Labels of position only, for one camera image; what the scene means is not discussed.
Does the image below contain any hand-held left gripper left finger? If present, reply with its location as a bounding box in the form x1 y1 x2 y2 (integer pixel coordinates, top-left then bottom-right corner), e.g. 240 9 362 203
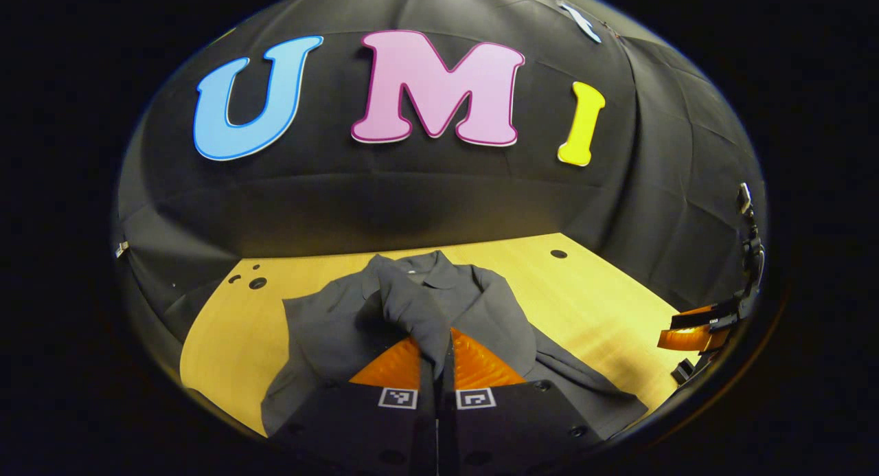
271 335 438 463

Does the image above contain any grey button shirt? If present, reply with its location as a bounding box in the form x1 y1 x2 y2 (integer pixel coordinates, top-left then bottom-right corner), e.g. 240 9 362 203
261 251 650 439

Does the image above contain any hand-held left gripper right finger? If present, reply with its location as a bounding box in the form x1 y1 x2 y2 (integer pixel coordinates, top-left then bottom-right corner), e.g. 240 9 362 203
439 327 605 463

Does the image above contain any black backdrop cloth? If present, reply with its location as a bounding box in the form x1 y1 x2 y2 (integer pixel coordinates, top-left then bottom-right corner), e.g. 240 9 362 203
113 0 766 339

